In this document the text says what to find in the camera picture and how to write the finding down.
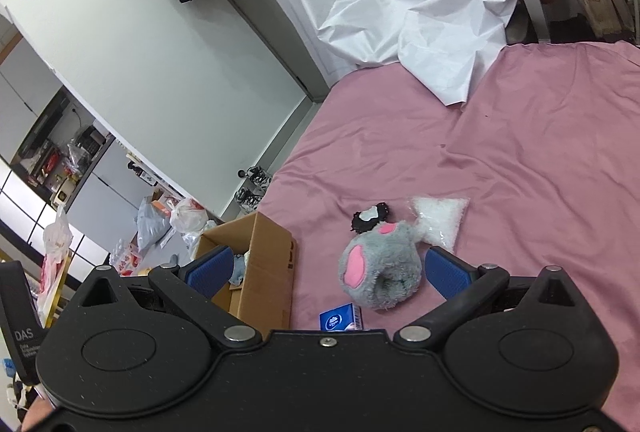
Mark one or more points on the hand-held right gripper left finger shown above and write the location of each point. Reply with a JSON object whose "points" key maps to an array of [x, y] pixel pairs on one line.
{"points": [[210, 272]]}

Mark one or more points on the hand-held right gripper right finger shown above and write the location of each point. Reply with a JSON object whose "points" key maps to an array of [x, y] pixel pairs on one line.
{"points": [[447, 272]]}

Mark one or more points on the clear bag of white beads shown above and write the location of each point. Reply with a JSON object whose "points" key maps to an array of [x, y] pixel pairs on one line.
{"points": [[442, 222]]}

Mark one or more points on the grey pink plush toy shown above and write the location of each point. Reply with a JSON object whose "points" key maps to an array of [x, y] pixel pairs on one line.
{"points": [[390, 257]]}

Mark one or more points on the brown cardboard box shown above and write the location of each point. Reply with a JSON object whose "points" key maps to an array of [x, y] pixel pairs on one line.
{"points": [[270, 262]]}

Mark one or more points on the black white furry accessory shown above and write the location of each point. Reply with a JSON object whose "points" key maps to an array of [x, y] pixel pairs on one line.
{"points": [[370, 217]]}

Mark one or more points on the blue tissue pack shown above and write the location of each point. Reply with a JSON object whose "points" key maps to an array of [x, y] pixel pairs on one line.
{"points": [[340, 318]]}

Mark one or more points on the clear crumpled plastic bag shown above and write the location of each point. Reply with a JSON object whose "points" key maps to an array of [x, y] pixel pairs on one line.
{"points": [[197, 239]]}

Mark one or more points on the white red plastic bag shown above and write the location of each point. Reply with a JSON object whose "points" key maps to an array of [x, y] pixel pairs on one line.
{"points": [[189, 214]]}

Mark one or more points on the grey plastic bag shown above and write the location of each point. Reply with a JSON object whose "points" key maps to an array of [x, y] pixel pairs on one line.
{"points": [[152, 224]]}

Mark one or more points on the white printed hanging bag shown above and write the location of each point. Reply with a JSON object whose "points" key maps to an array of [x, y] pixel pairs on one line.
{"points": [[56, 252]]}

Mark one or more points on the red white snack packets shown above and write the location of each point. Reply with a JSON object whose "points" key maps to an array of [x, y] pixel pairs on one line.
{"points": [[127, 257]]}

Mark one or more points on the pink bed sheet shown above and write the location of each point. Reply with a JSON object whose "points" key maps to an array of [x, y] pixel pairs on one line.
{"points": [[500, 161]]}

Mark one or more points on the white cabinet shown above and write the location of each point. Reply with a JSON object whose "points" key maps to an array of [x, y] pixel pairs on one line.
{"points": [[110, 192]]}

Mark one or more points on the cluttered dark shelf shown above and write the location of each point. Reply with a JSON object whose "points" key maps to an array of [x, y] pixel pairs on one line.
{"points": [[65, 156]]}

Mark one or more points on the grey door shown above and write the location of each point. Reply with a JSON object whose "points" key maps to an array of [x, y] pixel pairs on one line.
{"points": [[280, 31]]}

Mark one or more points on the white crumpled sheet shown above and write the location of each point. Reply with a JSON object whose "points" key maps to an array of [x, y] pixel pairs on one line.
{"points": [[400, 1]]}

